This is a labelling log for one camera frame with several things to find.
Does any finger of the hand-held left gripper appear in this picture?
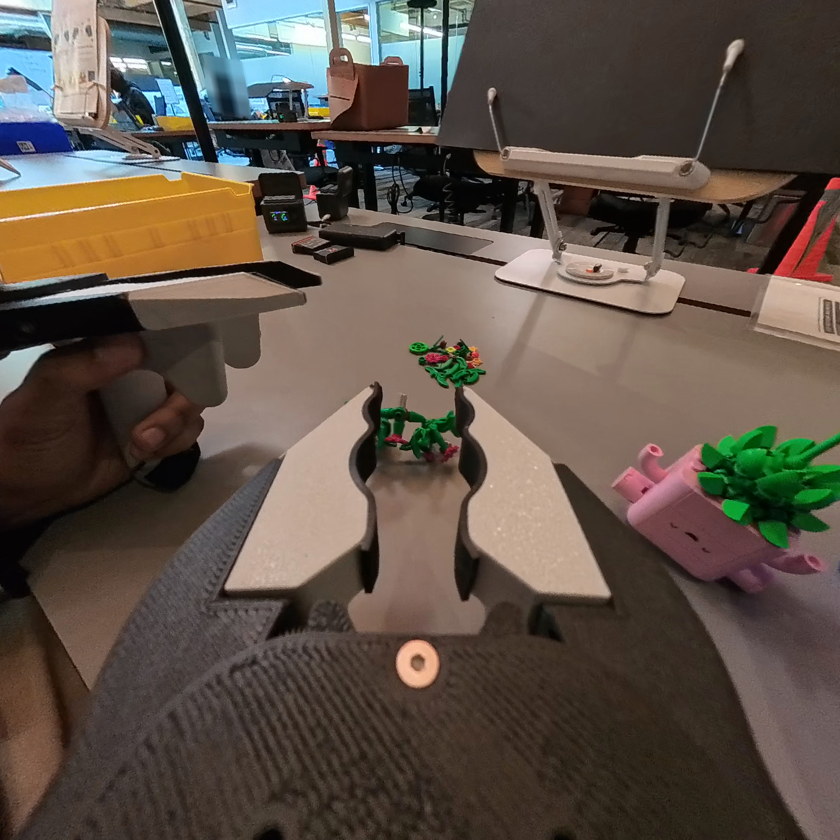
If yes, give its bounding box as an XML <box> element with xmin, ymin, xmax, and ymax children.
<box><xmin>126</xmin><ymin>271</ymin><xmax>308</xmax><ymax>370</ymax></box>
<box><xmin>98</xmin><ymin>260</ymin><xmax>322</xmax><ymax>291</ymax></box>

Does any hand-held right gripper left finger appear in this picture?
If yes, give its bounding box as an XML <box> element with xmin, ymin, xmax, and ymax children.
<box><xmin>223</xmin><ymin>382</ymin><xmax>383</xmax><ymax>616</ymax></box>

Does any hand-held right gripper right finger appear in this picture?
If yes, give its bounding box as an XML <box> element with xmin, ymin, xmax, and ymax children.
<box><xmin>453</xmin><ymin>386</ymin><xmax>613</xmax><ymax>613</ymax></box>

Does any green toy brick vine plant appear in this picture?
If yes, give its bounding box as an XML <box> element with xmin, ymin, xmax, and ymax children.
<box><xmin>375</xmin><ymin>392</ymin><xmax>460</xmax><ymax>463</ymax></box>

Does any pile of small toy bricks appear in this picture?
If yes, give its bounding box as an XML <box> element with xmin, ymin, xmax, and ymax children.
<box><xmin>408</xmin><ymin>338</ymin><xmax>487</xmax><ymax>389</ymax></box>

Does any person's left forearm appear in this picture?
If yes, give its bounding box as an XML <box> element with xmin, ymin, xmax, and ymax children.
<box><xmin>0</xmin><ymin>518</ymin><xmax>34</xmax><ymax>598</ymax></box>

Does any person's left hand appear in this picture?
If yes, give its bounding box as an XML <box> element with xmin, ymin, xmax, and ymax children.
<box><xmin>0</xmin><ymin>333</ymin><xmax>206</xmax><ymax>527</ymax></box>

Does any black charger case with display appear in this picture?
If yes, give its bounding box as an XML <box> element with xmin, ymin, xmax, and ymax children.
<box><xmin>258</xmin><ymin>172</ymin><xmax>308</xmax><ymax>234</ymax></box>

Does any black flat box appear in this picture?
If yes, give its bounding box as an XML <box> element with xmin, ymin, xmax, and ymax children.
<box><xmin>319</xmin><ymin>223</ymin><xmax>399</xmax><ymax>250</ymax></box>

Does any black open case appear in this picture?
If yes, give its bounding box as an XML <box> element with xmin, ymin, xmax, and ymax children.
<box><xmin>318</xmin><ymin>166</ymin><xmax>355</xmax><ymax>223</ymax></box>

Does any yellow plastic bin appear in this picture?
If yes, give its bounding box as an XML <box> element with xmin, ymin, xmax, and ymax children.
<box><xmin>0</xmin><ymin>172</ymin><xmax>263</xmax><ymax>284</ymax></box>

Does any pink toy brick plant pot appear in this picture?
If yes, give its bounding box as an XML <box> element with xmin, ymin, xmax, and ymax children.
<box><xmin>612</xmin><ymin>425</ymin><xmax>840</xmax><ymax>593</ymax></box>

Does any wooden background desk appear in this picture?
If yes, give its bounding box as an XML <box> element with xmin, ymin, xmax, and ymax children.
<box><xmin>311</xmin><ymin>128</ymin><xmax>447</xmax><ymax>217</ymax></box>

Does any blue plastic bin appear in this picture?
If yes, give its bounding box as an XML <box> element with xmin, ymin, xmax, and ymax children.
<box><xmin>0</xmin><ymin>121</ymin><xmax>73</xmax><ymax>156</ymax></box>

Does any brown paper bag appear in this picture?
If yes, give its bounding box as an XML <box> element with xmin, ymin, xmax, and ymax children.
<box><xmin>327</xmin><ymin>47</ymin><xmax>411</xmax><ymax>132</ymax></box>

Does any black pole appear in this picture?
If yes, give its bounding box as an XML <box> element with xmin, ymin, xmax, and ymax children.
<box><xmin>154</xmin><ymin>0</ymin><xmax>219</xmax><ymax>164</ymax></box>

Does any white document stand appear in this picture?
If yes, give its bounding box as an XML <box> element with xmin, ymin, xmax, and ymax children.
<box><xmin>472</xmin><ymin>39</ymin><xmax>798</xmax><ymax>315</ymax></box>

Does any paper instruction booklet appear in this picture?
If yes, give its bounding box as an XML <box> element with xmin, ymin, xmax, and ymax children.
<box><xmin>51</xmin><ymin>0</ymin><xmax>111</xmax><ymax>126</ymax></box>

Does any laminated paper sheet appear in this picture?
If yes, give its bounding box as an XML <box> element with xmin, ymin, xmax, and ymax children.
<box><xmin>748</xmin><ymin>274</ymin><xmax>840</xmax><ymax>345</ymax></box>

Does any black board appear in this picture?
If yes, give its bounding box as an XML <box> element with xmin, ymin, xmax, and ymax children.
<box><xmin>436</xmin><ymin>0</ymin><xmax>840</xmax><ymax>175</ymax></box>

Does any desk cable cover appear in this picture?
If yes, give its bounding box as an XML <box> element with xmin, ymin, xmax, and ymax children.
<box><xmin>397</xmin><ymin>228</ymin><xmax>494</xmax><ymax>257</ymax></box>

